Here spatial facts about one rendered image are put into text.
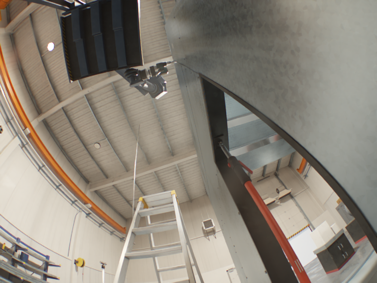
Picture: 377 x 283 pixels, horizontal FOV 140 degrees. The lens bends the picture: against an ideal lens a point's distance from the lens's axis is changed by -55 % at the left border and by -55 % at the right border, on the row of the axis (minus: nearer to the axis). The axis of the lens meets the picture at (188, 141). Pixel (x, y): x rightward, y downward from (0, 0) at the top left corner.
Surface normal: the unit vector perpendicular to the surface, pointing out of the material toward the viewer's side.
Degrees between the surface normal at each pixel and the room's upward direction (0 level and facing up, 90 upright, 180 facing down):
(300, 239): 90
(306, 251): 90
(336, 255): 90
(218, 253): 90
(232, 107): 180
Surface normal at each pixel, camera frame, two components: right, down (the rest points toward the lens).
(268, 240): -0.21, -0.78
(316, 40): -0.95, 0.29
